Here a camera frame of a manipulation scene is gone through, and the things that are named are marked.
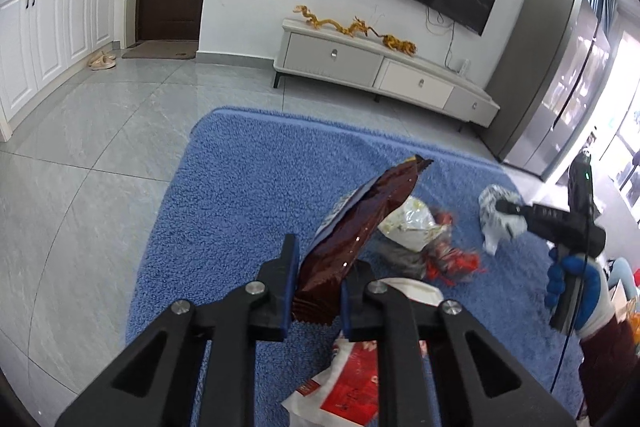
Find golden tiger figurine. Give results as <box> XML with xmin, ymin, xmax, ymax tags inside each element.
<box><xmin>382</xmin><ymin>34</ymin><xmax>418</xmax><ymax>56</ymax></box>

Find blue fluffy blanket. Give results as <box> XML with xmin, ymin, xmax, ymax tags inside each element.
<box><xmin>125</xmin><ymin>107</ymin><xmax>591</xmax><ymax>427</ymax></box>

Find brown doormat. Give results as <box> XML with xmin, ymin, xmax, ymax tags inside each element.
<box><xmin>121</xmin><ymin>39</ymin><xmax>198</xmax><ymax>59</ymax></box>

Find crumpled red wrapper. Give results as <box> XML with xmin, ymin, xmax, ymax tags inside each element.
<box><xmin>424</xmin><ymin>212</ymin><xmax>482</xmax><ymax>287</ymax></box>

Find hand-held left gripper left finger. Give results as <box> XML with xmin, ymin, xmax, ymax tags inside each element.
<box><xmin>55</xmin><ymin>234</ymin><xmax>301</xmax><ymax>427</ymax></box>

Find white cabinet drawer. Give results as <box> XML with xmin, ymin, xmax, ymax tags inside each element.
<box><xmin>378</xmin><ymin>59</ymin><xmax>453</xmax><ymax>110</ymax></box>

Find white paper sheet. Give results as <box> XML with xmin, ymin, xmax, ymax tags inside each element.
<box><xmin>377</xmin><ymin>277</ymin><xmax>445</xmax><ymax>308</ymax></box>

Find person's right forearm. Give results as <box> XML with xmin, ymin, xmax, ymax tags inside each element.
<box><xmin>579</xmin><ymin>314</ymin><xmax>640</xmax><ymax>425</ymax></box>

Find golden dragon figurine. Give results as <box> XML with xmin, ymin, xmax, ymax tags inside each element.
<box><xmin>293</xmin><ymin>5</ymin><xmax>378</xmax><ymax>40</ymax></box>

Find blue curtain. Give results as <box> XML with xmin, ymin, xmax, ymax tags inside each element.
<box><xmin>575</xmin><ymin>0</ymin><xmax>618</xmax><ymax>32</ymax></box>

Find grey cabinet drawer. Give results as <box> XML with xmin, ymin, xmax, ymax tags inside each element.
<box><xmin>285</xmin><ymin>32</ymin><xmax>383</xmax><ymax>88</ymax></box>
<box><xmin>442</xmin><ymin>87</ymin><xmax>501</xmax><ymax>128</ymax></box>

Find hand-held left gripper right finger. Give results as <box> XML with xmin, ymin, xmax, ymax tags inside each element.
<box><xmin>341</xmin><ymin>261</ymin><xmax>578</xmax><ymax>427</ymax></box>

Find grey crumpled wrapper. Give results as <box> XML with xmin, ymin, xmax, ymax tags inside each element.
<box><xmin>372</xmin><ymin>237</ymin><xmax>431</xmax><ymax>280</ymax></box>

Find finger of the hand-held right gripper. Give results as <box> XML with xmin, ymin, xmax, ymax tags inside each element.
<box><xmin>495</xmin><ymin>200</ymin><xmax>534</xmax><ymax>230</ymax></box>

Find clear crumpled wrapper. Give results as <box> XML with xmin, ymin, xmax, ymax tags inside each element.
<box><xmin>377</xmin><ymin>196</ymin><xmax>452</xmax><ymax>253</ymax></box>

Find black television cables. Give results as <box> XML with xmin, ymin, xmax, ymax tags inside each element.
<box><xmin>425</xmin><ymin>4</ymin><xmax>458</xmax><ymax>70</ymax></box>

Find white base cabinet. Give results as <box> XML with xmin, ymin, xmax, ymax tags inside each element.
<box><xmin>0</xmin><ymin>0</ymin><xmax>118</xmax><ymax>142</ymax></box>

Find brown snack bag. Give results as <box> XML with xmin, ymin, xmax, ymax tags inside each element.
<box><xmin>291</xmin><ymin>155</ymin><xmax>435</xmax><ymax>325</ymax></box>

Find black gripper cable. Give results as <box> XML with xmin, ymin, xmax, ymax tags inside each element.
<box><xmin>549</xmin><ymin>329</ymin><xmax>576</xmax><ymax>395</ymax></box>

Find red and white bag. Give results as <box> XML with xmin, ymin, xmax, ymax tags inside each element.
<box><xmin>281</xmin><ymin>329</ymin><xmax>431</xmax><ymax>427</ymax></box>

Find person's right hand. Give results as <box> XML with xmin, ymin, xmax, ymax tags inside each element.
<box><xmin>545</xmin><ymin>249</ymin><xmax>617</xmax><ymax>339</ymax></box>

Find grey television cabinet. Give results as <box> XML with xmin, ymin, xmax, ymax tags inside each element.
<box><xmin>272</xmin><ymin>18</ymin><xmax>501</xmax><ymax>128</ymax></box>

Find grey double-door refrigerator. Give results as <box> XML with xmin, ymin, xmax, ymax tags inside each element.
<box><xmin>482</xmin><ymin>0</ymin><xmax>618</xmax><ymax>182</ymax></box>

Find white plastic bag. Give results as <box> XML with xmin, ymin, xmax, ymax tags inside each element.
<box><xmin>477</xmin><ymin>183</ymin><xmax>527</xmax><ymax>256</ymax></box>

